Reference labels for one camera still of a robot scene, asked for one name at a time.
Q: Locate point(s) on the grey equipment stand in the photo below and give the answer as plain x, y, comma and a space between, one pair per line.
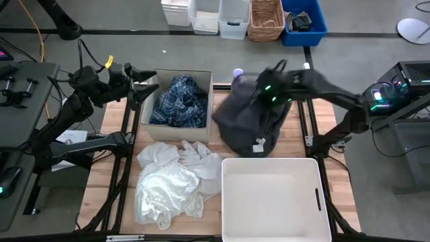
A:
413, 151

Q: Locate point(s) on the white lace garment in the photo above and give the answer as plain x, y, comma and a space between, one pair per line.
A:
164, 191

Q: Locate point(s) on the white textured plastic bin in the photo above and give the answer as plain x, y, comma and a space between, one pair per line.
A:
268, 201

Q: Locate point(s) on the black device with green light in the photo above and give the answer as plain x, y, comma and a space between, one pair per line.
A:
8, 181

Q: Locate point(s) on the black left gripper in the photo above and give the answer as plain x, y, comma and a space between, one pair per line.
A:
116, 87

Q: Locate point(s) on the black clamp tool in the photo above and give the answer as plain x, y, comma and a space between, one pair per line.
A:
15, 97

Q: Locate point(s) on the black computer case with lights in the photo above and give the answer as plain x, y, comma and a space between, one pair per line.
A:
403, 80

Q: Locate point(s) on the blue plaid shirt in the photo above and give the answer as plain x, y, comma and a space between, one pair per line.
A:
181, 104

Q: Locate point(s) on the white paper booklet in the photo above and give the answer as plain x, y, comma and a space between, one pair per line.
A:
72, 136

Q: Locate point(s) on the clear plastic bin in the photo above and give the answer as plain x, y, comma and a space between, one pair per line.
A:
205, 20

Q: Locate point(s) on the silver metal bracket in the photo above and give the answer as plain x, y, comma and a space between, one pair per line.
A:
125, 238

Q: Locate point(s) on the brown wicker basket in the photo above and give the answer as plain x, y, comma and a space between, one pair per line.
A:
266, 20

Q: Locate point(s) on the pale purple round object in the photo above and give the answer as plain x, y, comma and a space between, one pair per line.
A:
238, 73

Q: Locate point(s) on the smooth off-white garment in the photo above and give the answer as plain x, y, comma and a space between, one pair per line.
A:
201, 161

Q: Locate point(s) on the small white plastic bin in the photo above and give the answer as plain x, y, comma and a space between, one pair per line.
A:
176, 13

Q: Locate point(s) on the dark clothes bundle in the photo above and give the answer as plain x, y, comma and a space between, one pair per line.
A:
300, 23

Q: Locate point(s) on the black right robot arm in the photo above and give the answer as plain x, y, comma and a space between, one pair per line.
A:
336, 94

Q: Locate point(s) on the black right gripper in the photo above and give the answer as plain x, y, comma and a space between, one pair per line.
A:
277, 85

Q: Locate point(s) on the black stand base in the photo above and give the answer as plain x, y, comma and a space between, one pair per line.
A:
65, 28

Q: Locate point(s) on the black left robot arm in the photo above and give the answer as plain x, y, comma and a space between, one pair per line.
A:
87, 144

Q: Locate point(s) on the black aluminium table frame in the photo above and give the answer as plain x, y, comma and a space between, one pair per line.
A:
188, 239

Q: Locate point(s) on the dark grey tray table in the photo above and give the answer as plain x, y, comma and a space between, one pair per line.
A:
23, 124

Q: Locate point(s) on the dark grey garment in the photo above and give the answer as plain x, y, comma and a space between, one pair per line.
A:
242, 124

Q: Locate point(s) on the round grey base plate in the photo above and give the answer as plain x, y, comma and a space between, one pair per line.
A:
413, 31

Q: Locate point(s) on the beige fabric box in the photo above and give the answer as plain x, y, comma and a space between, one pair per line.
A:
174, 134

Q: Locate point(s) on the yellow clip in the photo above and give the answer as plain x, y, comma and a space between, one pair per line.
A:
109, 62

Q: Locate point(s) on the blue plastic bin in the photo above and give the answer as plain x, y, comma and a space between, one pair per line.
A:
319, 27

